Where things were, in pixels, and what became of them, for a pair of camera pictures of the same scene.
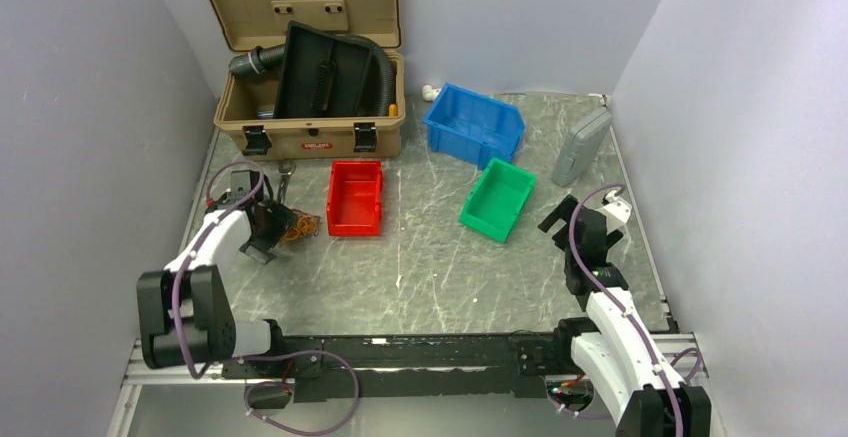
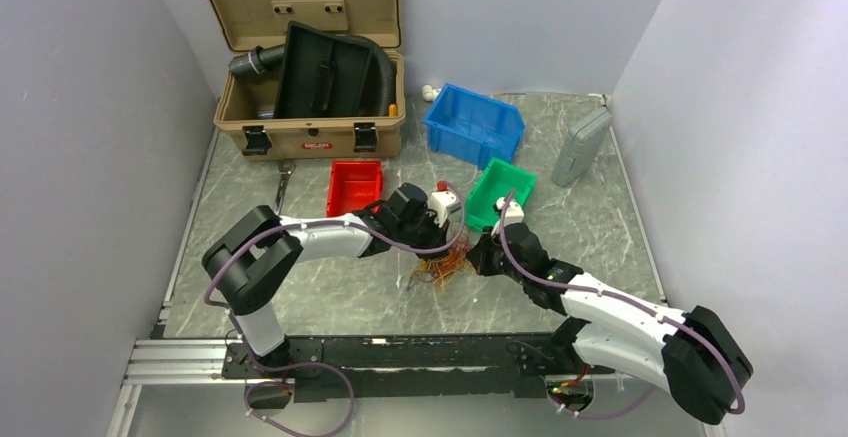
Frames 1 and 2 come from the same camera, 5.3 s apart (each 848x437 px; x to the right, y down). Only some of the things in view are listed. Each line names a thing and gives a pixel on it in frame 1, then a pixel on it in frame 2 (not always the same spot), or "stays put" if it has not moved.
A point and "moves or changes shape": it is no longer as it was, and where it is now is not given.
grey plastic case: [580, 147] stays put
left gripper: [281, 219] → [437, 235]
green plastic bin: [497, 200] stays put
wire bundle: [307, 226] moves or changes shape
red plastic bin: [354, 198] stays put
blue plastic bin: [473, 127] stays put
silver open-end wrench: [286, 169] stays put
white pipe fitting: [429, 93] stays put
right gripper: [564, 211] → [479, 254]
